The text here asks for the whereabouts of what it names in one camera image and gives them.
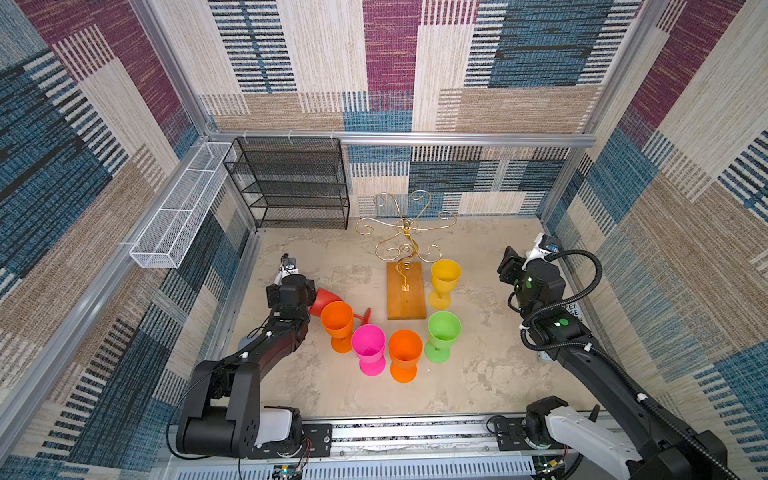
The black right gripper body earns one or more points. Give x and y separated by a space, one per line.
512 273

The yellow plastic wine glass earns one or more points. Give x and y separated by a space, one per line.
445 275

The green plastic wine glass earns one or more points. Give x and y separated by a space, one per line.
444 329

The dark orange plastic wine glass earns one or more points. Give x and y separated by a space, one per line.
405 348

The magenta plastic wine glass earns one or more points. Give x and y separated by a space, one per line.
368 343

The light orange plastic wine glass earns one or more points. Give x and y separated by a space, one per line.
337 319

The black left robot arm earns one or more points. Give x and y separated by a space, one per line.
221 413

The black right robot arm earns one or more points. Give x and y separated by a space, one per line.
658 444

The black mesh shelf rack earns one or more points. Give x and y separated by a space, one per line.
285 183

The treehouse paperback book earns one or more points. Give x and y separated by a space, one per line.
573 309

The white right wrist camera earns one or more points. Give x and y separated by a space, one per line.
544 245

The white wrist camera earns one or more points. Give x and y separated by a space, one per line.
287 267
544 245

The gold wire wine glass rack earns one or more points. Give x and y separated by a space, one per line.
404 258

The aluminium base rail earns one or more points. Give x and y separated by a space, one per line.
400 447

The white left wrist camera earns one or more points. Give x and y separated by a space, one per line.
287 267

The white wire wall basket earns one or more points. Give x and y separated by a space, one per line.
165 241

